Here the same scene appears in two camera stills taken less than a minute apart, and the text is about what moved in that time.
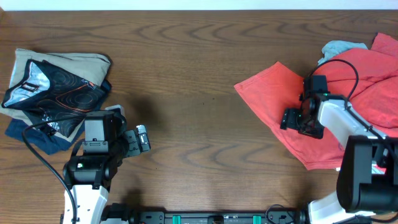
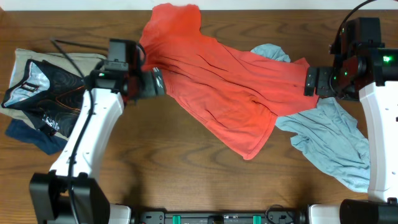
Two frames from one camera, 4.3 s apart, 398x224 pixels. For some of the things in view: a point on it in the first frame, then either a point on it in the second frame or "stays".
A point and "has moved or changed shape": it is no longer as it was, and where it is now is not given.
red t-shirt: [367, 79] has moved or changed shape
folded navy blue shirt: [48, 142] stays
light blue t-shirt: [334, 47] has moved or changed shape
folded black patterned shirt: [56, 99] stays
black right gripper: [288, 120] -> [326, 74]
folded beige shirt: [91, 66] stays
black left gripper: [135, 147] -> [151, 89]
